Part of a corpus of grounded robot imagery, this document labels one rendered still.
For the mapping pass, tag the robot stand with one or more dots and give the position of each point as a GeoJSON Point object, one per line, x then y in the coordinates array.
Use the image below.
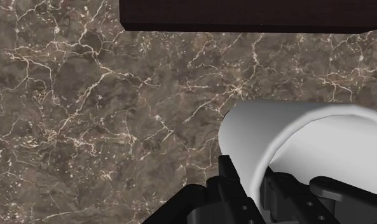
{"type": "Point", "coordinates": [253, 14]}

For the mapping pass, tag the white round cup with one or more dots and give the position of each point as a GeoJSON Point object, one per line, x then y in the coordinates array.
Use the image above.
{"type": "Point", "coordinates": [315, 136]}

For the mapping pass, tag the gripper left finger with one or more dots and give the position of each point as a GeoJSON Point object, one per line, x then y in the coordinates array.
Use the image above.
{"type": "Point", "coordinates": [228, 192]}

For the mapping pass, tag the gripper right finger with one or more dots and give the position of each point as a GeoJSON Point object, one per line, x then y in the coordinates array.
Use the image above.
{"type": "Point", "coordinates": [299, 198]}

